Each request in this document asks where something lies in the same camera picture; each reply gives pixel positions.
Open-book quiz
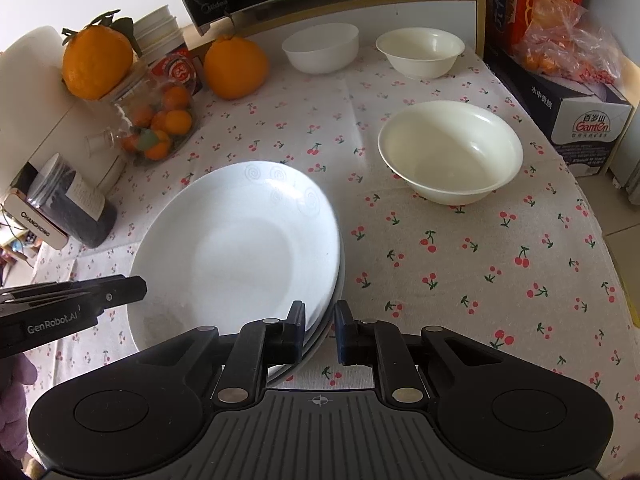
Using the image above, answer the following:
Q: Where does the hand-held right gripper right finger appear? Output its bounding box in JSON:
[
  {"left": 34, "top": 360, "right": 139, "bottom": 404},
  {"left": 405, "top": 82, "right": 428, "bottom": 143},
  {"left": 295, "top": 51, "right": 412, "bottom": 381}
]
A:
[{"left": 334, "top": 300, "right": 507, "bottom": 407}]

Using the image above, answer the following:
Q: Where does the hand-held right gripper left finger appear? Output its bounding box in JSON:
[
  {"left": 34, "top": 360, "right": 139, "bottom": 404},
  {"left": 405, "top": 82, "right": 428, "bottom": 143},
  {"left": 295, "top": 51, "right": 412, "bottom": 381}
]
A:
[{"left": 135, "top": 300, "right": 307, "bottom": 407}]

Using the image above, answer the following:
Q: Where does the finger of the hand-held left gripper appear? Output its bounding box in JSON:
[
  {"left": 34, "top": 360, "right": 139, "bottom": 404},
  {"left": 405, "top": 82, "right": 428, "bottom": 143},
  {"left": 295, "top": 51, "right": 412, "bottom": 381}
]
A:
[{"left": 0, "top": 274, "right": 149, "bottom": 312}]

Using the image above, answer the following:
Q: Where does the white plate with swirl marks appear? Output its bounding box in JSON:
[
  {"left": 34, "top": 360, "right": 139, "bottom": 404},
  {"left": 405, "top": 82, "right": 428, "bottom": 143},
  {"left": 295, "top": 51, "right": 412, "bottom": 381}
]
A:
[{"left": 126, "top": 160, "right": 344, "bottom": 363}]

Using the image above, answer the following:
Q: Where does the large cream bowl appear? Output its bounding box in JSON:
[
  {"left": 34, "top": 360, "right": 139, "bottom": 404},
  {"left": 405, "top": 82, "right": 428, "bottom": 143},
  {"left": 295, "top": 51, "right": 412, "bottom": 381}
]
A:
[{"left": 377, "top": 100, "right": 525, "bottom": 206}]

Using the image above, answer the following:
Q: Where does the white straight-sided bowl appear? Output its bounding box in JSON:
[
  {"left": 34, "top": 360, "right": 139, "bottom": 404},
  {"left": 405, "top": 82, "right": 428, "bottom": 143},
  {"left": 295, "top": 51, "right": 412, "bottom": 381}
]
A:
[{"left": 281, "top": 22, "right": 360, "bottom": 75}]

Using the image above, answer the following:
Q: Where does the small cream bowl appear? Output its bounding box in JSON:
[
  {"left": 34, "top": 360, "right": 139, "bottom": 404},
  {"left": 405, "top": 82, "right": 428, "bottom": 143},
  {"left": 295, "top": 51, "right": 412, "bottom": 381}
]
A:
[{"left": 375, "top": 27, "right": 466, "bottom": 80}]

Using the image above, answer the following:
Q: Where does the person's left hand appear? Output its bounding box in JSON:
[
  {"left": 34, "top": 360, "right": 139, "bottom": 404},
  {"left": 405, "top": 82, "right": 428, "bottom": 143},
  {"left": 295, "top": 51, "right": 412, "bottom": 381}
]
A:
[{"left": 0, "top": 354, "right": 32, "bottom": 444}]

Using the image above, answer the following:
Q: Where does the clear jar with dark contents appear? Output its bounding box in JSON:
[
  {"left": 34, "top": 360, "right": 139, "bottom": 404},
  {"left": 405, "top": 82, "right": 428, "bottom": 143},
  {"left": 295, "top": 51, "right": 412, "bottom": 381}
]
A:
[{"left": 26, "top": 153, "right": 119, "bottom": 250}]

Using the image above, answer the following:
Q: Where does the cherry print tablecloth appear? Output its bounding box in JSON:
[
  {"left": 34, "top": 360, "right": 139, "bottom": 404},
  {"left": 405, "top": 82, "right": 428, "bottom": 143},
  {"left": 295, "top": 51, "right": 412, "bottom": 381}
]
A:
[{"left": 24, "top": 44, "right": 640, "bottom": 463}]

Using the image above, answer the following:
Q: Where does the glass jar of small oranges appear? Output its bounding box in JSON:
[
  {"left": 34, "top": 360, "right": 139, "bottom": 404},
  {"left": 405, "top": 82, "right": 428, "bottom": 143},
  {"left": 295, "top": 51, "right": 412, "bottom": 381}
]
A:
[{"left": 84, "top": 66, "right": 197, "bottom": 167}]

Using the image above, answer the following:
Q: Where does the white air fryer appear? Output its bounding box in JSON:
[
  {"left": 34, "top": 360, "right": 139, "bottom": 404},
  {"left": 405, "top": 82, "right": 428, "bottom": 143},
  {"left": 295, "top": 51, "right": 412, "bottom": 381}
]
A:
[{"left": 0, "top": 25, "right": 127, "bottom": 252}]

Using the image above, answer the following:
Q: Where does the red tin with round logo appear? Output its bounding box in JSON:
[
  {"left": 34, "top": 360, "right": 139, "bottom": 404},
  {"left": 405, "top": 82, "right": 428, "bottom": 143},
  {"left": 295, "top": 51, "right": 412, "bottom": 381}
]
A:
[{"left": 149, "top": 49, "right": 204, "bottom": 97}]

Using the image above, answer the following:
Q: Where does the large orange with leaves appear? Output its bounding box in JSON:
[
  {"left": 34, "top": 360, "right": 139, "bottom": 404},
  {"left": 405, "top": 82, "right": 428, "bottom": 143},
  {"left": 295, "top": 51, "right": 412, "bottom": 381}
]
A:
[{"left": 60, "top": 9, "right": 137, "bottom": 101}]

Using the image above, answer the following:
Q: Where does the stack of paper cups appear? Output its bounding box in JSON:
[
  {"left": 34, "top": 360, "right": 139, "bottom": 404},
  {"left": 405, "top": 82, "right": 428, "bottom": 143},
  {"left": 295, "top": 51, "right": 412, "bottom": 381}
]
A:
[{"left": 133, "top": 4, "right": 182, "bottom": 57}]

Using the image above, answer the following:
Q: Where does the dark blue carton box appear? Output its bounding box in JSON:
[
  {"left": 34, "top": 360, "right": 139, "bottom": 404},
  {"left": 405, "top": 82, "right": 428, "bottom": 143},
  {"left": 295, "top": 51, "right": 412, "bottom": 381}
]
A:
[{"left": 486, "top": 51, "right": 634, "bottom": 179}]

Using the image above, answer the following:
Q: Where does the white wooden-edged shelf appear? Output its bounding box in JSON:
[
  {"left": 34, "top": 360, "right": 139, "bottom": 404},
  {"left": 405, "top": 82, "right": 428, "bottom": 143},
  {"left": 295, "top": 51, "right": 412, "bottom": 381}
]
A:
[{"left": 184, "top": 0, "right": 489, "bottom": 62}]

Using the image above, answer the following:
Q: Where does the white refrigerator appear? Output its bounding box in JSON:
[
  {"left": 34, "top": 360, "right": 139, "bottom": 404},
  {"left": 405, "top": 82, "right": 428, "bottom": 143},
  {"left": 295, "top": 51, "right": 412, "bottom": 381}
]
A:
[{"left": 606, "top": 110, "right": 640, "bottom": 192}]

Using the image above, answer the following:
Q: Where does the plastic bag of small oranges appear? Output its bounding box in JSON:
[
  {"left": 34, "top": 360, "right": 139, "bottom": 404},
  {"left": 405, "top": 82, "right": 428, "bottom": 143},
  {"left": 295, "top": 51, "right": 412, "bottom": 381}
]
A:
[{"left": 511, "top": 0, "right": 624, "bottom": 94}]

